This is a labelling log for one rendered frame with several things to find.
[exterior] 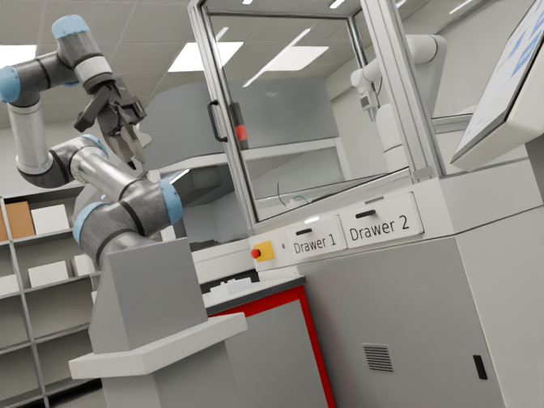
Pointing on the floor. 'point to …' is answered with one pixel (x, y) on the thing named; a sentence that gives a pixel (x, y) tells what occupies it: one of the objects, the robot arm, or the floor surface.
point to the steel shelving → (38, 291)
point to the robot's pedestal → (170, 369)
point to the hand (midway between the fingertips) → (133, 162)
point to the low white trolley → (274, 346)
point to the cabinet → (434, 319)
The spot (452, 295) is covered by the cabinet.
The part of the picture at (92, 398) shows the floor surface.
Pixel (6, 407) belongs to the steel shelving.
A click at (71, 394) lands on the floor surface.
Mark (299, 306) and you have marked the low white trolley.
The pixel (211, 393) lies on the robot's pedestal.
